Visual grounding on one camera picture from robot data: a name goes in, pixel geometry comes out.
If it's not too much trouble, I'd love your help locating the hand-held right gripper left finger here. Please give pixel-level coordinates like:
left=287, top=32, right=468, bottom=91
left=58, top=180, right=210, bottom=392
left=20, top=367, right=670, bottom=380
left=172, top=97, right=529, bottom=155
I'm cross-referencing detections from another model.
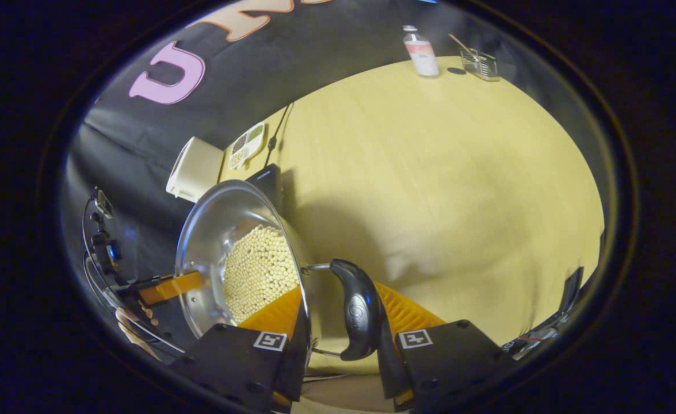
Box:
left=168, top=286, right=310, bottom=413

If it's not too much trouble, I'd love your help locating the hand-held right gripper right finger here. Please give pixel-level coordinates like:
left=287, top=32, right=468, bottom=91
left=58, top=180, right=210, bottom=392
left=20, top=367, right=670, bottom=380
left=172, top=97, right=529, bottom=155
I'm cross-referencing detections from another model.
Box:
left=372, top=282, right=514, bottom=413

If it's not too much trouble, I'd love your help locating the steel pot with black handles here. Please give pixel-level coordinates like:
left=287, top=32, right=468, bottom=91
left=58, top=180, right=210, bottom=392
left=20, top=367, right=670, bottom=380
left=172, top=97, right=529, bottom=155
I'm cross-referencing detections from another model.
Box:
left=175, top=179, right=384, bottom=362

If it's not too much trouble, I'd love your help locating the black induction cooktop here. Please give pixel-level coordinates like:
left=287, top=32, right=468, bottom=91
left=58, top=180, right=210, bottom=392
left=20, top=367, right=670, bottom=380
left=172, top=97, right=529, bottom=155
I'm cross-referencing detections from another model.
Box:
left=245, top=164, right=284, bottom=213

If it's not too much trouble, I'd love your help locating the pile of yellow beans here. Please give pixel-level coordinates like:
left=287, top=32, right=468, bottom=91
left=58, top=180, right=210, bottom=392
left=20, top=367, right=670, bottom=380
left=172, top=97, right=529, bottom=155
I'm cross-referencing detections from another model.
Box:
left=223, top=225, right=300, bottom=324

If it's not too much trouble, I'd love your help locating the white toaster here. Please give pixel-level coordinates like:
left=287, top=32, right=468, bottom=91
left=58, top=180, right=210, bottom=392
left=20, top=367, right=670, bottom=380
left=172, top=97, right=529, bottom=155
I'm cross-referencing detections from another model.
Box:
left=166, top=137, right=224, bottom=203

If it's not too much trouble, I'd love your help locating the white divided dish of beans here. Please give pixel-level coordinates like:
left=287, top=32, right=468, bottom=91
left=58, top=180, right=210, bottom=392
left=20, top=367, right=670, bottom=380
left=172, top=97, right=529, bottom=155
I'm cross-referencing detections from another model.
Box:
left=228, top=122, right=266, bottom=170

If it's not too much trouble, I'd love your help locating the clear glass holder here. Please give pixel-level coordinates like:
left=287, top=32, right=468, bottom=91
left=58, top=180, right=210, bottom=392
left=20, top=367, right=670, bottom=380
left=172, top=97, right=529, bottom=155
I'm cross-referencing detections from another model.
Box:
left=460, top=48, right=499, bottom=81

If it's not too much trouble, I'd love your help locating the clear bottle with pink label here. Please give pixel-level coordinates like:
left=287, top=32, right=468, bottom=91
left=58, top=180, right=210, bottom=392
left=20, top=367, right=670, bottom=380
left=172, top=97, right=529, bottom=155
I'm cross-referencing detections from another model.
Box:
left=402, top=25, right=440, bottom=78

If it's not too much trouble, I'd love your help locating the wooden stick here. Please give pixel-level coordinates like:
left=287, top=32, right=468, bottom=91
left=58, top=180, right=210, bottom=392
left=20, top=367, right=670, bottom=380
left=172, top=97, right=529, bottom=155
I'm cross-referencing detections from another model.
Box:
left=449, top=33, right=478, bottom=58

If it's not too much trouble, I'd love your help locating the black power cable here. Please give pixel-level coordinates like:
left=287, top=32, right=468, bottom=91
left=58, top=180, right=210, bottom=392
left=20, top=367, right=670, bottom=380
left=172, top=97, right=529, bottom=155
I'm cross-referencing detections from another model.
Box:
left=264, top=102, right=294, bottom=168

